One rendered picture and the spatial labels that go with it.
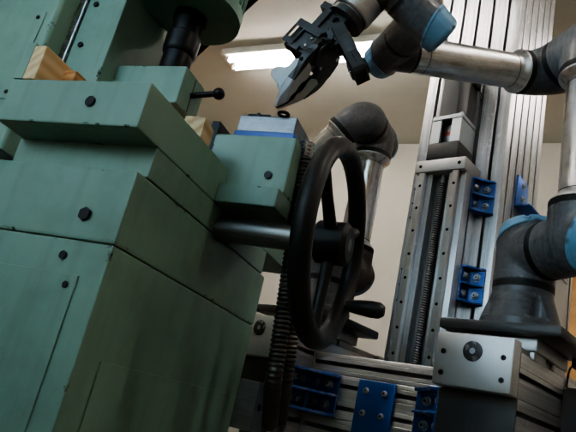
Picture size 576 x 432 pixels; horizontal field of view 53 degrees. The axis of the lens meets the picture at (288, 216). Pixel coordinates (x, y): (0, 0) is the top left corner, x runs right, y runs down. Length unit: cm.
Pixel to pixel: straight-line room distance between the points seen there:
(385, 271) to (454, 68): 307
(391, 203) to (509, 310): 330
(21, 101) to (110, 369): 35
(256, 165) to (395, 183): 365
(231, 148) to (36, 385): 43
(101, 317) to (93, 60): 52
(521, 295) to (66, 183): 83
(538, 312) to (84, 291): 83
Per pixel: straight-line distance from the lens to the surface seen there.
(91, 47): 107
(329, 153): 72
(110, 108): 71
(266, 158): 86
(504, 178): 154
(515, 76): 137
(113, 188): 69
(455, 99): 159
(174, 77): 99
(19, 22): 114
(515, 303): 118
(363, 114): 165
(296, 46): 105
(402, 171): 451
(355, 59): 102
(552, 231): 115
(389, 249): 429
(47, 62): 83
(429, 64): 125
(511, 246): 122
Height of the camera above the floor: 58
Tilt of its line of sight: 18 degrees up
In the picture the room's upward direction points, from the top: 13 degrees clockwise
